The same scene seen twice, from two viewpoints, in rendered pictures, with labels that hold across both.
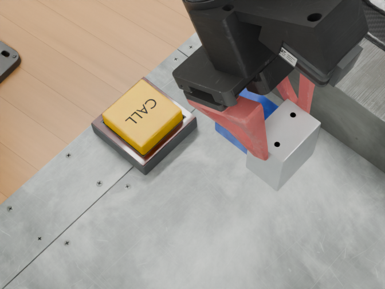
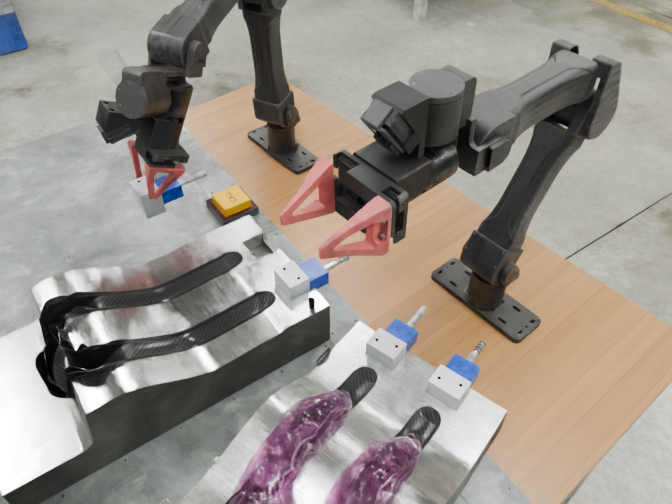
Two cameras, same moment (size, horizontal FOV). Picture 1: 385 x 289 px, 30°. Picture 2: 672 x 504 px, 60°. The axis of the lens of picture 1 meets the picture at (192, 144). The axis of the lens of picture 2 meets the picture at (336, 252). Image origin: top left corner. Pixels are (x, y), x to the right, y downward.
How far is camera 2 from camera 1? 110 cm
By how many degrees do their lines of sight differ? 55
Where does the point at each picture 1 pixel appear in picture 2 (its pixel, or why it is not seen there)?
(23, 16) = not seen: hidden behind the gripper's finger
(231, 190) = (182, 234)
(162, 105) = (230, 204)
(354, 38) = (102, 125)
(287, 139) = (139, 185)
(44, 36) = not seen: hidden behind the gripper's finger
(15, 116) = (264, 171)
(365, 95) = (174, 254)
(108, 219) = (192, 193)
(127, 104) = (237, 192)
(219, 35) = not seen: hidden behind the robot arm
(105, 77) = (273, 201)
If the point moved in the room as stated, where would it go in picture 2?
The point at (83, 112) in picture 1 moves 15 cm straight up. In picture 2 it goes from (255, 192) to (247, 132)
